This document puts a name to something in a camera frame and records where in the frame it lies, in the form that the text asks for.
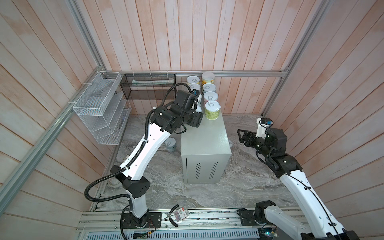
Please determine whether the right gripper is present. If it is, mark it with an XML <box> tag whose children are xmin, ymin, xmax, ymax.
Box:
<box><xmin>237</xmin><ymin>128</ymin><xmax>271</xmax><ymax>160</ymax></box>

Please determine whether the green label can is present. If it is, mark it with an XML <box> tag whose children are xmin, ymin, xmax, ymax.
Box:
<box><xmin>205</xmin><ymin>101</ymin><xmax>221</xmax><ymax>121</ymax></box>

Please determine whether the light pink label can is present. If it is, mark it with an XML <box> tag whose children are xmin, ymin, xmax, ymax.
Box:
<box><xmin>203</xmin><ymin>92</ymin><xmax>219</xmax><ymax>102</ymax></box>

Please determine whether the teal label can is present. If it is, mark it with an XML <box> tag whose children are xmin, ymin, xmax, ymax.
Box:
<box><xmin>164</xmin><ymin>138</ymin><xmax>177</xmax><ymax>152</ymax></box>
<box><xmin>202</xmin><ymin>83</ymin><xmax>217</xmax><ymax>93</ymax></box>

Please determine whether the orange yellow label can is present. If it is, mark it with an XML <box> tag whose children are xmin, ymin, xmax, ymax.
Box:
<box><xmin>202</xmin><ymin>72</ymin><xmax>216</xmax><ymax>85</ymax></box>

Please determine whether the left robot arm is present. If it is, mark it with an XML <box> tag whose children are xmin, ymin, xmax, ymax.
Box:
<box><xmin>84</xmin><ymin>90</ymin><xmax>203</xmax><ymax>228</ymax></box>

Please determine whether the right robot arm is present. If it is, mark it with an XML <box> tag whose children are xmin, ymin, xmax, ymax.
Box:
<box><xmin>237</xmin><ymin>125</ymin><xmax>359</xmax><ymax>240</ymax></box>

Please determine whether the grey metal cabinet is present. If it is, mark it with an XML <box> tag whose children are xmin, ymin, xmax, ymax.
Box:
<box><xmin>181</xmin><ymin>100</ymin><xmax>232</xmax><ymax>184</ymax></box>

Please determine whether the black mesh wall basket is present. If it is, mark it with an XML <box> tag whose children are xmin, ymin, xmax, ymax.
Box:
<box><xmin>120</xmin><ymin>73</ymin><xmax>176</xmax><ymax>101</ymax></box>

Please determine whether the white wire mesh shelf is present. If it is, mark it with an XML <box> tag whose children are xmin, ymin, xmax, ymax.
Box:
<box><xmin>73</xmin><ymin>72</ymin><xmax>131</xmax><ymax>145</ymax></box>

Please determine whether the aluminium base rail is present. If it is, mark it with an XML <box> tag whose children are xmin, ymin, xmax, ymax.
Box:
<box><xmin>76</xmin><ymin>206</ymin><xmax>325</xmax><ymax>240</ymax></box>

